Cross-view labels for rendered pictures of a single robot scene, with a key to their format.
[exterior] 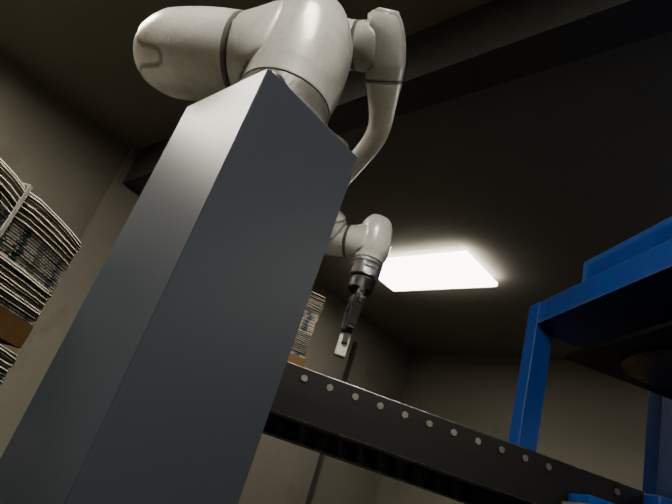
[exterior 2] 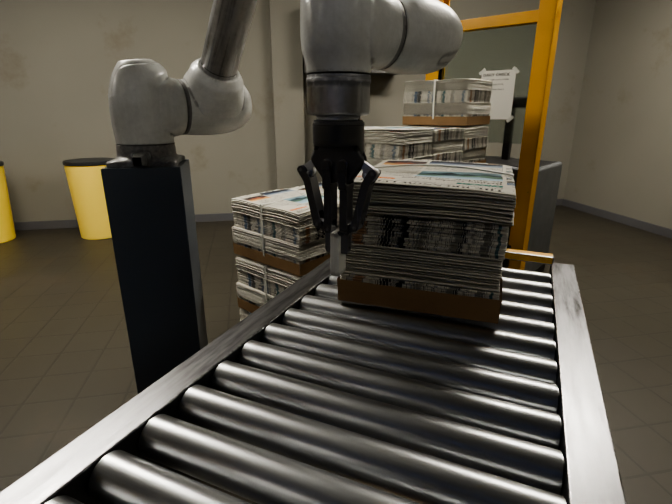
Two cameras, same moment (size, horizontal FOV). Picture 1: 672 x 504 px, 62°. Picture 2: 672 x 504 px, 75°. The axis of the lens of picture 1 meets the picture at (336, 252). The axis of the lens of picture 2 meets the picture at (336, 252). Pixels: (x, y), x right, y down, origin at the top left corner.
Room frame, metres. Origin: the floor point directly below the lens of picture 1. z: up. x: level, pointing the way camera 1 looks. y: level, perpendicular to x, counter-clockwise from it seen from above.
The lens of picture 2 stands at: (1.84, -0.67, 1.15)
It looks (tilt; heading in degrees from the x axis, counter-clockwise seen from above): 18 degrees down; 120
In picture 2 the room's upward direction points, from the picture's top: straight up
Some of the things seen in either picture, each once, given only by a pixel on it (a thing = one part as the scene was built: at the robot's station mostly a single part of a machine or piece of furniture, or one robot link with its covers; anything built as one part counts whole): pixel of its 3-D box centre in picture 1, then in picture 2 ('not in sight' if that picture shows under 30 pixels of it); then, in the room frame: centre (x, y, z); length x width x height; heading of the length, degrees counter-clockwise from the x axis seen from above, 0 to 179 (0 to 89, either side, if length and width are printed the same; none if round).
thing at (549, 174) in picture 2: not in sight; (491, 216); (1.25, 2.57, 0.40); 0.70 x 0.55 x 0.80; 169
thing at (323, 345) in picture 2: not in sight; (394, 366); (1.62, -0.12, 0.77); 0.47 x 0.05 x 0.05; 7
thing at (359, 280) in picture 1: (358, 293); (338, 150); (1.51, -0.10, 1.09); 0.08 x 0.07 x 0.09; 7
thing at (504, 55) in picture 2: not in sight; (484, 86); (1.18, 2.23, 1.28); 0.57 x 0.01 x 0.65; 169
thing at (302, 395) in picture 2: not in sight; (364, 418); (1.64, -0.25, 0.77); 0.47 x 0.05 x 0.05; 7
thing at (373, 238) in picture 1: (370, 239); (346, 13); (1.51, -0.09, 1.27); 0.13 x 0.11 x 0.16; 69
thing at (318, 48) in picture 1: (299, 54); (144, 102); (0.74, 0.16, 1.17); 0.18 x 0.16 x 0.22; 69
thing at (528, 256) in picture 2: not in sight; (459, 248); (1.57, 0.41, 0.81); 0.43 x 0.03 x 0.02; 7
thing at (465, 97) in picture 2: not in sight; (439, 200); (1.10, 1.78, 0.65); 0.39 x 0.30 x 1.29; 169
